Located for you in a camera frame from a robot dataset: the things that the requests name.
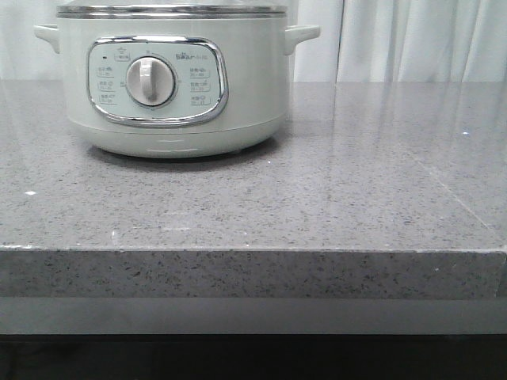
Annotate glass pot lid steel rim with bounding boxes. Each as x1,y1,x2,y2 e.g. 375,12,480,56
56,1,288,19

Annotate pale green electric cooking pot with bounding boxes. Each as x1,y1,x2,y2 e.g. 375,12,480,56
34,15,321,158

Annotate white pleated curtain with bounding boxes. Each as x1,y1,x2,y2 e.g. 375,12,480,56
1,1,506,83

